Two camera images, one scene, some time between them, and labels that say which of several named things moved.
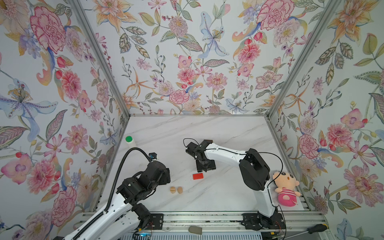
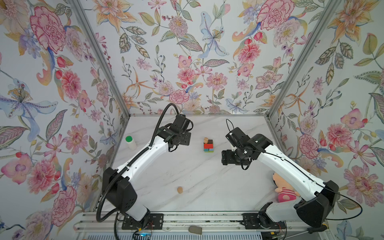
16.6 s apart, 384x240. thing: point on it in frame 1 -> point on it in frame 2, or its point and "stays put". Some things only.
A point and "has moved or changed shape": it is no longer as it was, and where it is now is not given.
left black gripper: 166,176 -> 187,137
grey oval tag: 195,230 stays put
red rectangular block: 198,176 has moved or changed shape
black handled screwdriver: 317,228 stays put
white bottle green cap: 130,142 stays put
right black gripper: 210,166 -> 225,157
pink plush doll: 286,183 stays put
